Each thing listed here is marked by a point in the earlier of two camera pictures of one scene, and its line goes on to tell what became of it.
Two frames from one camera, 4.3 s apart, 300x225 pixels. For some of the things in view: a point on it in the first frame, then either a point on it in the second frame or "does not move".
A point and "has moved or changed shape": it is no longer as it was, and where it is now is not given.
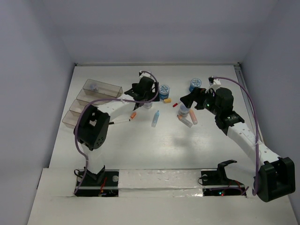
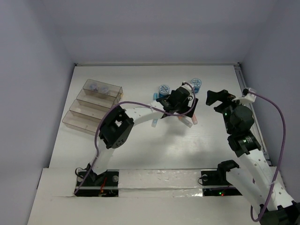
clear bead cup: (93, 86) does not move
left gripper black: (152, 94) to (186, 108)
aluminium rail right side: (247, 99) does not move
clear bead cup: (147, 105) has moved or changed shape
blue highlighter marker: (155, 119) does not move
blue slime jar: (195, 82) does not move
